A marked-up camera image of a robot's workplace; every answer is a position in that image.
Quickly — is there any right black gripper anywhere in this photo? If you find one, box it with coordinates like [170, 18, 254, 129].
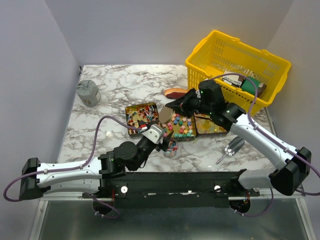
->
[166, 87, 213, 119]

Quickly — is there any small glass jar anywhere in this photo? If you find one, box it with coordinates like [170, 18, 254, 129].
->
[163, 139, 179, 159]

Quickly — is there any round jar lid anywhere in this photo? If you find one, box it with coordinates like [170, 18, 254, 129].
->
[159, 106, 175, 125]

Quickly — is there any tin of star candies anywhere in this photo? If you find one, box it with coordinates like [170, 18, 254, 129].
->
[160, 111, 197, 142]

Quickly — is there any tin of popsicle gummies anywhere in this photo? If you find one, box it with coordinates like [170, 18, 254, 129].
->
[194, 113, 229, 138]

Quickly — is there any tin of lollipops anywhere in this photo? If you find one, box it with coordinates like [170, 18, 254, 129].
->
[125, 102, 159, 128]

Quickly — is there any metal candy scoop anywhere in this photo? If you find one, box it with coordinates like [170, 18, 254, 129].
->
[216, 136, 245, 164]

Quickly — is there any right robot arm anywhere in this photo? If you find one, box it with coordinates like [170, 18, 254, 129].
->
[165, 79, 311, 196]

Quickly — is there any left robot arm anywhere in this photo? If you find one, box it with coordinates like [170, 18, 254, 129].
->
[18, 130, 173, 201]

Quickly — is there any fake bacon slab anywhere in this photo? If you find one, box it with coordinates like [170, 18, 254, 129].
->
[164, 88, 189, 100]

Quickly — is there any black white packet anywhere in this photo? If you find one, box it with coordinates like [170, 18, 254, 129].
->
[222, 75, 245, 88]

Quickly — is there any yellow shopping basket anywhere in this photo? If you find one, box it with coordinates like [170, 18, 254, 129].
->
[185, 30, 292, 116]

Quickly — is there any green box in basket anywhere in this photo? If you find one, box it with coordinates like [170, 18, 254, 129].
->
[241, 76, 261, 95]

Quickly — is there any brown chocolate bar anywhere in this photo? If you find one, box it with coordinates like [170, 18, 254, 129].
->
[257, 82, 267, 98]

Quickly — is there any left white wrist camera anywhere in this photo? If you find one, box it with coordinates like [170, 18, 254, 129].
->
[142, 124, 164, 145]

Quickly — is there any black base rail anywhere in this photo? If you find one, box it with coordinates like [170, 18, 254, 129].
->
[51, 171, 293, 210]

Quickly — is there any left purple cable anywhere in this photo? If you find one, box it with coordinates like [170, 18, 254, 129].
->
[3, 115, 143, 220]

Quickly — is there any purple cable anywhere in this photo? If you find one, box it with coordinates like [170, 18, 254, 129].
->
[3, 115, 143, 220]
[207, 73, 320, 217]

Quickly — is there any grey drawstring pouch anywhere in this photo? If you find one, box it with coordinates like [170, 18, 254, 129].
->
[76, 79, 101, 107]

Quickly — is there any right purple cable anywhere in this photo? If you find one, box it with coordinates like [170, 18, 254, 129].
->
[207, 73, 320, 217]

